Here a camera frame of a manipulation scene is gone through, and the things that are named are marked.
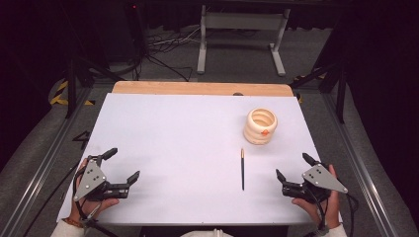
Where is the black pen with gold tip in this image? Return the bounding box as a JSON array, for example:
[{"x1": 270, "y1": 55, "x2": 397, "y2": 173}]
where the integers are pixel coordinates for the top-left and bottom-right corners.
[{"x1": 240, "y1": 147, "x2": 246, "y2": 192}]

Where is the white metal stand frame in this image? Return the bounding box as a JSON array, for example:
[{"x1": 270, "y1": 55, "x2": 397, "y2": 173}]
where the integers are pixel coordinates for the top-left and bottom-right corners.
[{"x1": 196, "y1": 4, "x2": 292, "y2": 78}]

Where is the black tripod stand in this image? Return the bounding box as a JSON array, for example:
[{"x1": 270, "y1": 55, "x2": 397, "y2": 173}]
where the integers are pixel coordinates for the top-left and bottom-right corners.
[
  {"x1": 63, "y1": 53, "x2": 126, "y2": 120},
  {"x1": 290, "y1": 57, "x2": 351, "y2": 125}
]

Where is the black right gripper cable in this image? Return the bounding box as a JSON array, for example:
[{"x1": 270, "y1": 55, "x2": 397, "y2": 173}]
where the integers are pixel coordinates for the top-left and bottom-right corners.
[{"x1": 314, "y1": 193, "x2": 360, "y2": 237}]

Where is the person's left hand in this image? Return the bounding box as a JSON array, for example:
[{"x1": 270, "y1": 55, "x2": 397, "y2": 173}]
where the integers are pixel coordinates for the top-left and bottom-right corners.
[{"x1": 68, "y1": 157, "x2": 121, "y2": 223}]

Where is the yellow black floor tape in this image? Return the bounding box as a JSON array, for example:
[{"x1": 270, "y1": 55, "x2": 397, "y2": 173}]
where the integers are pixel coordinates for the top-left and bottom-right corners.
[
  {"x1": 292, "y1": 72, "x2": 328, "y2": 104},
  {"x1": 48, "y1": 80, "x2": 97, "y2": 107}
]

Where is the bundle of floor cables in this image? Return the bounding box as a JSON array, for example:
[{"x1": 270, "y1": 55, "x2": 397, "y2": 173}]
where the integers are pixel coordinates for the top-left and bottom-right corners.
[{"x1": 132, "y1": 26, "x2": 204, "y2": 83}]

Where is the cream ribbed ceramic cup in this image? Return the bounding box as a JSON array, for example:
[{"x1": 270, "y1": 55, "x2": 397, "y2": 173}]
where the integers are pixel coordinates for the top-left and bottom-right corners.
[{"x1": 242, "y1": 107, "x2": 279, "y2": 146}]

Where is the person's right hand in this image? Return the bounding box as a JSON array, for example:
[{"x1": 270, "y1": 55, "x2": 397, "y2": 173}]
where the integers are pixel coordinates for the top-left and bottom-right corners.
[{"x1": 291, "y1": 164, "x2": 342, "y2": 230}]

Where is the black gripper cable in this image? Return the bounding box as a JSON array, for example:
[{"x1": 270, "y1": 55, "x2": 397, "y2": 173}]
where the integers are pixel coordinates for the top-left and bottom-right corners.
[
  {"x1": 314, "y1": 193, "x2": 360, "y2": 237},
  {"x1": 72, "y1": 164, "x2": 121, "y2": 237}
]

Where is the aluminium floor rail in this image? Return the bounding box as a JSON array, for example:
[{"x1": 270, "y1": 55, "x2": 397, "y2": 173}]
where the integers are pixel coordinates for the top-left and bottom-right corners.
[
  {"x1": 319, "y1": 92, "x2": 402, "y2": 237},
  {"x1": 0, "y1": 86, "x2": 96, "y2": 237}
]

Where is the white table sheet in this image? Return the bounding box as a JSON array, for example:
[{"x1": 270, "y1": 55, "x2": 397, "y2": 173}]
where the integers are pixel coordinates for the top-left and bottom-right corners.
[{"x1": 56, "y1": 92, "x2": 344, "y2": 227}]

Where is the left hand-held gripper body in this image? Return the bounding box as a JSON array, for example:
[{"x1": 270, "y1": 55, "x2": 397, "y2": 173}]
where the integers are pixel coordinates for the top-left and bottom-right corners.
[{"x1": 72, "y1": 154, "x2": 131, "y2": 202}]

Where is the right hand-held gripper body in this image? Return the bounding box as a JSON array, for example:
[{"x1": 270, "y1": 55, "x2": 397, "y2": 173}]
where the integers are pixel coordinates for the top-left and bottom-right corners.
[{"x1": 281, "y1": 161, "x2": 349, "y2": 204}]

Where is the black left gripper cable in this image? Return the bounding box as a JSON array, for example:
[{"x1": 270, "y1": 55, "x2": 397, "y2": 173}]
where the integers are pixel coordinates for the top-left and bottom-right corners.
[{"x1": 72, "y1": 164, "x2": 121, "y2": 237}]

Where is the orange bead bracelet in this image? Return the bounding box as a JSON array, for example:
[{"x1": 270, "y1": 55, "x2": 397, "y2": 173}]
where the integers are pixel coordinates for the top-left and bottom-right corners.
[{"x1": 62, "y1": 216, "x2": 85, "y2": 229}]

